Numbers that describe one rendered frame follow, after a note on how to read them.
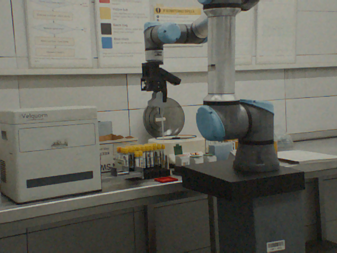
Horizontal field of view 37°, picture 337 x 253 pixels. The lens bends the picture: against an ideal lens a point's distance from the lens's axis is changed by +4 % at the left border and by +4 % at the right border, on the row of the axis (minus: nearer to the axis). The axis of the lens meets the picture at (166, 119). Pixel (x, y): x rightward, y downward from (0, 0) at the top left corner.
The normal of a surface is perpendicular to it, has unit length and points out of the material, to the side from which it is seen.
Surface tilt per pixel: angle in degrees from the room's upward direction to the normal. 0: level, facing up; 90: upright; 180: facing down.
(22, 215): 90
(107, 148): 94
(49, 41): 92
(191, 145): 90
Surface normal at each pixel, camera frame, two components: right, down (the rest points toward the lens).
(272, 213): 0.48, 0.02
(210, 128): -0.87, 0.20
